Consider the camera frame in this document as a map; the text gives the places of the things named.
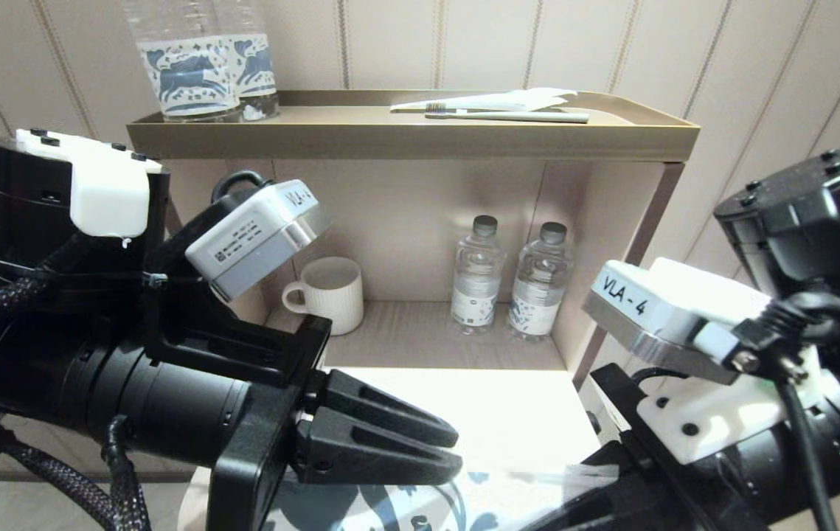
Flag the blue patterned zip pouch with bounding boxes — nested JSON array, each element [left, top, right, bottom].
[[265, 465, 619, 531]]

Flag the white ribbed mug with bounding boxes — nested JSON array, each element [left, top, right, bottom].
[[281, 256, 365, 336]]

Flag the small clear water bottle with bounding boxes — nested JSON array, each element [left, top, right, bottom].
[[451, 215, 505, 335], [506, 221, 575, 341]]

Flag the beige wooden shelf unit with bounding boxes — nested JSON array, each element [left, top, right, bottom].
[[127, 88, 701, 388]]

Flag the pale toothbrush brown bristles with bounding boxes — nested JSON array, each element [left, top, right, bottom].
[[425, 103, 591, 124]]

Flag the white paper wrapper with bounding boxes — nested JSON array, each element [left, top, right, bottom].
[[390, 87, 579, 114]]

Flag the large bottle blue print label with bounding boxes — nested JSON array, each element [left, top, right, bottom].
[[121, 0, 243, 122], [213, 0, 280, 121]]

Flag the white right camera bracket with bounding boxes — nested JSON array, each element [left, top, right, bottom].
[[637, 347, 840, 465]]

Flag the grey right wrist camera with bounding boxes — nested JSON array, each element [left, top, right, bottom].
[[582, 257, 771, 384]]

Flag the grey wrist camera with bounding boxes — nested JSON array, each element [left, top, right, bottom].
[[582, 257, 771, 384], [185, 179, 330, 303]]

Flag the black left camera bracket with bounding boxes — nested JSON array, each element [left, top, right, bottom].
[[143, 188, 332, 388]]

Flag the black right camera cable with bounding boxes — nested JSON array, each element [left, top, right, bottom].
[[733, 291, 840, 531]]

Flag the black camera cable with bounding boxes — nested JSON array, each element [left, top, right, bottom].
[[211, 170, 271, 204], [733, 291, 840, 531]]

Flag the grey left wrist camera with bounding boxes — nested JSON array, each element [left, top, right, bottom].
[[185, 179, 330, 303]]

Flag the black left camera cable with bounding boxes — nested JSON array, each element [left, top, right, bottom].
[[211, 170, 271, 204]]

